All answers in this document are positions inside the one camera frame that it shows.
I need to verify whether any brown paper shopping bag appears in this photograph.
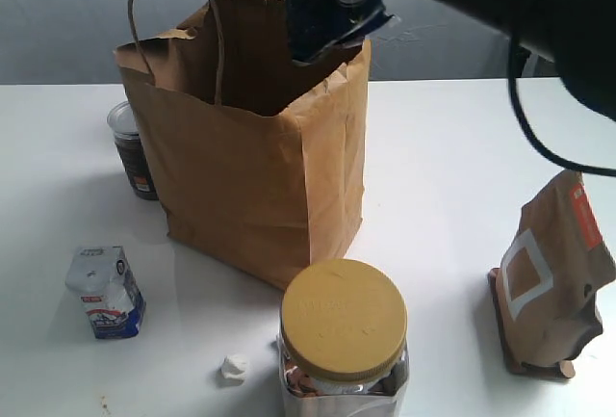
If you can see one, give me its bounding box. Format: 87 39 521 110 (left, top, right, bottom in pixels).
115 0 372 288

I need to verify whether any spaghetti packet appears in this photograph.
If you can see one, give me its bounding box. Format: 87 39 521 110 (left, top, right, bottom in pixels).
283 0 393 65

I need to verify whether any brown coffee pouch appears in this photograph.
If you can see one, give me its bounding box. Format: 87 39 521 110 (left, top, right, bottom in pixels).
496 169 615 368

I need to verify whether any clear jar yellow lid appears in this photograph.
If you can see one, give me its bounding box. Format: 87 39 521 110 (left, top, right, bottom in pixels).
277 259 410 416

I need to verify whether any small white crumpled piece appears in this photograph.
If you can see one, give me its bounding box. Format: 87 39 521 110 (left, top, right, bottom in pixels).
218 353 250 386

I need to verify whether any dark can silver lid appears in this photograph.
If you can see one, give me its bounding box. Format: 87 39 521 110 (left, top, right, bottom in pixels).
107 101 158 200

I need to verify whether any small white blue carton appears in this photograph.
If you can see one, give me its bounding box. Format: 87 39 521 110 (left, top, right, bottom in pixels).
64 246 145 339

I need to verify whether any grey backdrop cloth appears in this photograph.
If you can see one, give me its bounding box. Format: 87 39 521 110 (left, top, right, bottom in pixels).
0 0 535 86

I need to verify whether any black cable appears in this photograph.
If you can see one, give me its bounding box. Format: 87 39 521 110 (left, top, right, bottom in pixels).
507 31 616 176

